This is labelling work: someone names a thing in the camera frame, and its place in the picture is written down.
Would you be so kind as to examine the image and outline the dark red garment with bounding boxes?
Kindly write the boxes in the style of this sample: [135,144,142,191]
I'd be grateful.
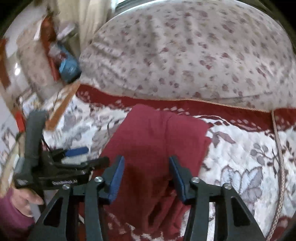
[102,104,211,238]

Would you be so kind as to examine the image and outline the maroon sleeve forearm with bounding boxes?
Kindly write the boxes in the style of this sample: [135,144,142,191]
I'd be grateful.
[1,189,35,240]

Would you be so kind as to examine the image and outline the person's left hand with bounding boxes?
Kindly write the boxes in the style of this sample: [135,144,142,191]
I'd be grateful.
[11,188,44,217]

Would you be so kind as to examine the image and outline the orange patterned blanket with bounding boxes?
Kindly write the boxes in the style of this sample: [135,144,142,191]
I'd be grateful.
[45,81,81,131]

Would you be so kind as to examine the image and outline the white red floral blanket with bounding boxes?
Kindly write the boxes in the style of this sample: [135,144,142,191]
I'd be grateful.
[44,84,295,240]

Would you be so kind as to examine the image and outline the blue plastic bag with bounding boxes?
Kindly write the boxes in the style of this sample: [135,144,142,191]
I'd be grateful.
[58,45,81,83]

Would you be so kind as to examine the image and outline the red wooden furniture edge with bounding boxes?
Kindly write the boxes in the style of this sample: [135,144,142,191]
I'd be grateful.
[40,15,60,81]

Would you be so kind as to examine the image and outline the floral quilt bundle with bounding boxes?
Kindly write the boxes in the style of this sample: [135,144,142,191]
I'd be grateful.
[79,1,295,110]

